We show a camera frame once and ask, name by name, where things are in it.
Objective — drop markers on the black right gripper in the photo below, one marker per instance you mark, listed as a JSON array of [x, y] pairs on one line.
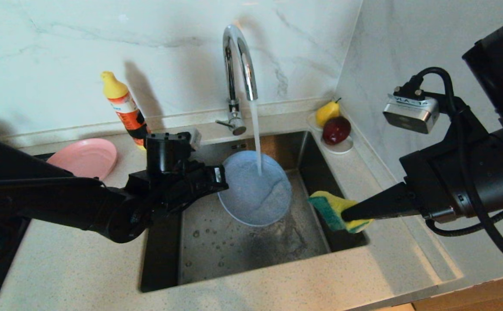
[[485, 181]]

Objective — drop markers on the yellow fish-shaped sponge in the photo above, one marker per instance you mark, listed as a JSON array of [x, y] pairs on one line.
[[329, 205]]

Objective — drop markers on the dark red apple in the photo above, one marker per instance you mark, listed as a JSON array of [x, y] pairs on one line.
[[336, 130]]

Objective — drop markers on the yellow pear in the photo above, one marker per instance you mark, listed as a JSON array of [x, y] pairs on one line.
[[326, 113]]

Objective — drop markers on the small white dish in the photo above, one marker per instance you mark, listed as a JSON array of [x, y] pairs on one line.
[[343, 148]]

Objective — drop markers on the wooden cabinet panel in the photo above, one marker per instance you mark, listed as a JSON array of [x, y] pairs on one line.
[[485, 298]]

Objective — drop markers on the stainless steel sink basin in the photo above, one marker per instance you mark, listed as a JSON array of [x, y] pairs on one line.
[[217, 255]]

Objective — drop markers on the blue plastic plate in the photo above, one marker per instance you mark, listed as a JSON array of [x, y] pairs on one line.
[[251, 198]]

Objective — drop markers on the orange detergent bottle yellow cap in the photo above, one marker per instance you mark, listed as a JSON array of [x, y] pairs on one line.
[[119, 99]]

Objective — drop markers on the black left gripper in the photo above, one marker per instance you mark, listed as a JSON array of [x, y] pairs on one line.
[[178, 185]]

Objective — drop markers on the chrome gooseneck faucet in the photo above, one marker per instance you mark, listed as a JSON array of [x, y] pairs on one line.
[[233, 108]]

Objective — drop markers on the pink plastic plate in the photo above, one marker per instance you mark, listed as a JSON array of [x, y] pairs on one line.
[[87, 157]]

